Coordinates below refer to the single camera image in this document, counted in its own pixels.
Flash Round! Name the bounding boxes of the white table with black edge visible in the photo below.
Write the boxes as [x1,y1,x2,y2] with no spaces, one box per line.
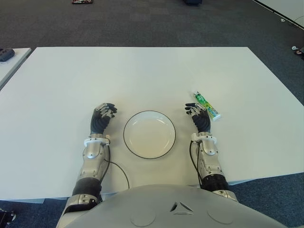
[252,0,304,30]

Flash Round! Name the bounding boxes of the white plate with black rim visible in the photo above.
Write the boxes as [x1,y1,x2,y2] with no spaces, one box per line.
[123,110,177,159]

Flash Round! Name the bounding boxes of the dark game controller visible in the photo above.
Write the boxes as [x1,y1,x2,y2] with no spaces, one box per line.
[0,48,15,62]

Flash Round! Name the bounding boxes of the green toothpaste tube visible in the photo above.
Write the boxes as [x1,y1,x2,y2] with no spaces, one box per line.
[192,91,222,123]

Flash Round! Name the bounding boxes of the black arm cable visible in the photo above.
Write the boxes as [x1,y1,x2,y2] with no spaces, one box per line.
[104,142,130,190]
[189,140,205,188]

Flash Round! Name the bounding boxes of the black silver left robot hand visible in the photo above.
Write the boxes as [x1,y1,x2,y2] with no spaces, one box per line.
[90,102,118,137]

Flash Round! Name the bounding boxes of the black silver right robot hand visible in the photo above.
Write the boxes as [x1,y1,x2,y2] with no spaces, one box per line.
[185,102,212,134]

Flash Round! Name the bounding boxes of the white side table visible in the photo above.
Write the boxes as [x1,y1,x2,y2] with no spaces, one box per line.
[0,47,33,90]

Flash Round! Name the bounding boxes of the black wheeled base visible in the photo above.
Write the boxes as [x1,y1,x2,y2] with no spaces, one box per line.
[0,208,17,225]

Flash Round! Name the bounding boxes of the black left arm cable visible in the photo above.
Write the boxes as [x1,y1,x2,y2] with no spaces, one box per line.
[104,142,130,190]

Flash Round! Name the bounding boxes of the grey robot torso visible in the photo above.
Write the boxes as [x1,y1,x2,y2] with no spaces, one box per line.
[61,184,281,228]

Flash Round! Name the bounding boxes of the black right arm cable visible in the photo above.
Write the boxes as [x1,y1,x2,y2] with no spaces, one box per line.
[189,140,205,188]

